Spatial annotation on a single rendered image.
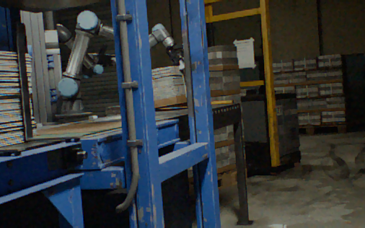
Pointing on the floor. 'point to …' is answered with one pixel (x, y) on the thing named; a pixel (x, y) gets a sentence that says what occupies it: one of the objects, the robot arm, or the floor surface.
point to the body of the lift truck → (257, 119)
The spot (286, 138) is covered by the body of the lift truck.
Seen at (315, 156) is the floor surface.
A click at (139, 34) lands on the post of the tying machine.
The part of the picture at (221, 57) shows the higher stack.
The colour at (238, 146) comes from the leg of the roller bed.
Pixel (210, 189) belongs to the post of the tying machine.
